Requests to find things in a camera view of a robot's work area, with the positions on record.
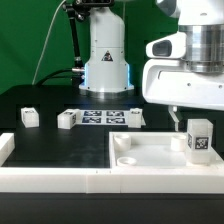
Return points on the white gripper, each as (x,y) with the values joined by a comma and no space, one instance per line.
(168,82)

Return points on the white square tabletop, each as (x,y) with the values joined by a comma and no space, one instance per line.
(148,149)

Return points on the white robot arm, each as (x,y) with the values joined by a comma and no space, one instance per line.
(198,42)

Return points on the fiducial marker sheet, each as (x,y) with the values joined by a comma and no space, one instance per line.
(103,117)

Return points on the white U-shaped obstacle fence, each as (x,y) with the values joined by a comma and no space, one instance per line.
(202,179)

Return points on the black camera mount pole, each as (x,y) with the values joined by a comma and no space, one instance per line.
(75,14)

